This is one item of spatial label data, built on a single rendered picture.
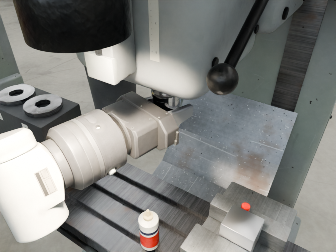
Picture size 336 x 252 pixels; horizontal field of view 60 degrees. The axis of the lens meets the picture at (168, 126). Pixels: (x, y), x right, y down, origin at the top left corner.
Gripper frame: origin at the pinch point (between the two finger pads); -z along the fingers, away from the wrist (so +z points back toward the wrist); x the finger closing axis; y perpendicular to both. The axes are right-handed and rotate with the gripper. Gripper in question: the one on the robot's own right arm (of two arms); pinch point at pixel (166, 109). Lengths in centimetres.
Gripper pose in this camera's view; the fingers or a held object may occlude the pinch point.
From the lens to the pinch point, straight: 47.0
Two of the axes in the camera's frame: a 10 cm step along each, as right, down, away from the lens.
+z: -7.3, 4.0, -5.6
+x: -6.8, -4.4, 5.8
